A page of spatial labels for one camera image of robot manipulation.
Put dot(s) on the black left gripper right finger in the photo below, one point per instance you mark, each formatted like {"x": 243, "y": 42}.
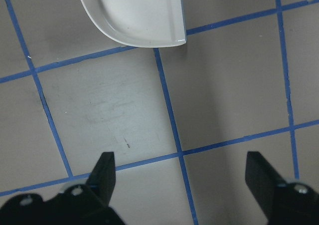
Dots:
{"x": 273, "y": 193}

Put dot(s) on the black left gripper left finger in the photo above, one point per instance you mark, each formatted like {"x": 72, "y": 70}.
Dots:
{"x": 102, "y": 179}

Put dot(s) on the beige plastic dustpan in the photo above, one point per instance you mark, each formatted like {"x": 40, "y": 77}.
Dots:
{"x": 139, "y": 23}

